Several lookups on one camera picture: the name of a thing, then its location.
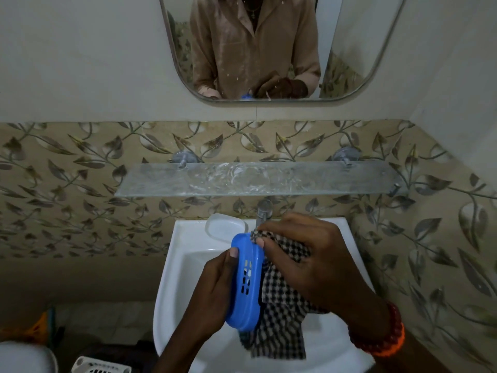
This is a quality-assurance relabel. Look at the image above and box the person's right forearm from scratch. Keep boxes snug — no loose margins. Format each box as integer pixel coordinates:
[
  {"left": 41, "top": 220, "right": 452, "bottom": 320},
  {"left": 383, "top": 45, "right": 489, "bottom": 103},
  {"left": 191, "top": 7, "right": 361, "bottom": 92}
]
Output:
[{"left": 349, "top": 305, "right": 453, "bottom": 373}]

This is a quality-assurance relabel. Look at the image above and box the person's right hand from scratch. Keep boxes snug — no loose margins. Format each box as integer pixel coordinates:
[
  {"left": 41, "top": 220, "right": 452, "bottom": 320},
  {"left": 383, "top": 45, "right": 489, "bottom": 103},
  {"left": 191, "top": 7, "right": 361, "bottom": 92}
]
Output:
[{"left": 254, "top": 213, "right": 388, "bottom": 327}]

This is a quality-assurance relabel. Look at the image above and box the person's left hand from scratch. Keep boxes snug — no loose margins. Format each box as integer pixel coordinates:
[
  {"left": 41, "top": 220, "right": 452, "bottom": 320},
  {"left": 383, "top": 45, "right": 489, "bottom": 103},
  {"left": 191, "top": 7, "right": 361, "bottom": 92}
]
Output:
[{"left": 182, "top": 248, "right": 239, "bottom": 339}]

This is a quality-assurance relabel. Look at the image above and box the frosted glass shelf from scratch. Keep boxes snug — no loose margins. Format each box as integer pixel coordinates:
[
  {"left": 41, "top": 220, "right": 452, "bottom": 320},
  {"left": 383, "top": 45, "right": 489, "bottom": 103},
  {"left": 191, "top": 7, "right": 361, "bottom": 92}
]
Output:
[{"left": 114, "top": 161, "right": 401, "bottom": 198}]

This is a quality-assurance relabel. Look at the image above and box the chrome faucet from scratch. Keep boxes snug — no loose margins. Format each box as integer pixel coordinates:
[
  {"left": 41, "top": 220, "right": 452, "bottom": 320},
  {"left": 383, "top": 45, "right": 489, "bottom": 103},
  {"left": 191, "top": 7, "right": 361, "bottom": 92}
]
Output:
[{"left": 255, "top": 199, "right": 274, "bottom": 230}]

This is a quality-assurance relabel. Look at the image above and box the orange plastic object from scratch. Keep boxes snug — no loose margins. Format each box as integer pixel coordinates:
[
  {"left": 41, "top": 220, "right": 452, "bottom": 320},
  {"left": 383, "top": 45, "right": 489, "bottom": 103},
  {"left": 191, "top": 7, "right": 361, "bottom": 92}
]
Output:
[{"left": 23, "top": 310, "right": 56, "bottom": 345}]

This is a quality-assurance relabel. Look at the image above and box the white ceramic sink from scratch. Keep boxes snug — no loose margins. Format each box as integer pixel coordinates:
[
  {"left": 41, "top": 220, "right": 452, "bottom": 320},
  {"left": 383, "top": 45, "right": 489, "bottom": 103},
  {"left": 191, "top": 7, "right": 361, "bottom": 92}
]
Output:
[{"left": 152, "top": 217, "right": 376, "bottom": 373}]

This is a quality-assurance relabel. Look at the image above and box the person's left forearm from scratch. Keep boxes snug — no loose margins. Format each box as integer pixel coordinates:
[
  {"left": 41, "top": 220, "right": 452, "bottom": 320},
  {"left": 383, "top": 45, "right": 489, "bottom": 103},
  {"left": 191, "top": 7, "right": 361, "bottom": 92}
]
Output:
[{"left": 152, "top": 326, "right": 208, "bottom": 373}]

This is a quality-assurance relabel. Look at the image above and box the red bead bracelet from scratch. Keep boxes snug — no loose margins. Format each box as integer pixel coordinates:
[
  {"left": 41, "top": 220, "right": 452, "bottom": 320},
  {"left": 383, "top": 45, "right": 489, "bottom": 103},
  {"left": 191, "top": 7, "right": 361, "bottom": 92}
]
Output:
[{"left": 348, "top": 301, "right": 406, "bottom": 358}]

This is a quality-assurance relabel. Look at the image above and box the white toilet tank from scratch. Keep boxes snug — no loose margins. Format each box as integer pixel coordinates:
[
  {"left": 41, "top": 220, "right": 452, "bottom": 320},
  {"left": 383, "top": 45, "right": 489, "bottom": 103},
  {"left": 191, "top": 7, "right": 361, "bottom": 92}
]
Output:
[{"left": 0, "top": 340, "right": 59, "bottom": 373}]

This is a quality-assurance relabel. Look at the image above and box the wall mirror with metal frame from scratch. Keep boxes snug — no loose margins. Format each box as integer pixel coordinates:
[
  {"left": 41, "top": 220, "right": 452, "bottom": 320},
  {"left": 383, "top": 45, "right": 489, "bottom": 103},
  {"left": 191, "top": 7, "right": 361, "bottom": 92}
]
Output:
[{"left": 158, "top": 0, "right": 408, "bottom": 106}]

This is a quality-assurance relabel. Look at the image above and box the white oval soap dish lid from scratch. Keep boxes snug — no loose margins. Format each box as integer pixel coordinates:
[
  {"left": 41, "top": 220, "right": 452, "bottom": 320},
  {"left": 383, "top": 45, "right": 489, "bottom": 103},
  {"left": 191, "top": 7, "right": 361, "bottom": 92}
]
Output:
[{"left": 204, "top": 213, "right": 247, "bottom": 243}]

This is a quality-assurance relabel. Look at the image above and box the chrome shelf bracket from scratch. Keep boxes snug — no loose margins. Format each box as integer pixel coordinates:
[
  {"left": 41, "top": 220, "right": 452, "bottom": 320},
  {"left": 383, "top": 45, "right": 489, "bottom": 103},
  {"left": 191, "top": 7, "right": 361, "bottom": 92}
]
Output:
[
  {"left": 169, "top": 150, "right": 201, "bottom": 170},
  {"left": 332, "top": 146, "right": 363, "bottom": 168}
]

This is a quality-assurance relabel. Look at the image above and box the white plastic basket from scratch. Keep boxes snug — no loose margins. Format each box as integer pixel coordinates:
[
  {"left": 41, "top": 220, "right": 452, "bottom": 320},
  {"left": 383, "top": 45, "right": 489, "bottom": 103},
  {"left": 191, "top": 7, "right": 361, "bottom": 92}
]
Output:
[{"left": 71, "top": 356, "right": 133, "bottom": 373}]

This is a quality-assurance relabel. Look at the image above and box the black white checkered cloth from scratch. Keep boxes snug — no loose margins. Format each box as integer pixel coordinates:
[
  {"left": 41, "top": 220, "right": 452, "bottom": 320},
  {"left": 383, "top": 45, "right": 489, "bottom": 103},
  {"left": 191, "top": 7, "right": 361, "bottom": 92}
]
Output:
[{"left": 238, "top": 229, "right": 331, "bottom": 361}]

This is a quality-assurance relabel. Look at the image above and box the blue plastic soap dish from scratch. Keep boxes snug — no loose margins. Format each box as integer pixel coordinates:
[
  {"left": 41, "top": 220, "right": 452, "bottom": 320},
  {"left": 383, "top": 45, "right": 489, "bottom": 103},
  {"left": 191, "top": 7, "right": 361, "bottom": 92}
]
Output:
[{"left": 225, "top": 232, "right": 267, "bottom": 332}]

